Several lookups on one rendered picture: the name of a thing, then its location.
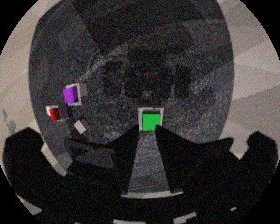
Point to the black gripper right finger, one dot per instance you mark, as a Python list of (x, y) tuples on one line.
[(181, 157)]

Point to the purple button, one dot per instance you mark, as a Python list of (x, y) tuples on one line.
[(76, 94)]

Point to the green button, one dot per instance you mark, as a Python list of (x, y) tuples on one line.
[(149, 116)]

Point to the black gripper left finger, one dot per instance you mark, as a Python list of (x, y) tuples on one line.
[(117, 156)]

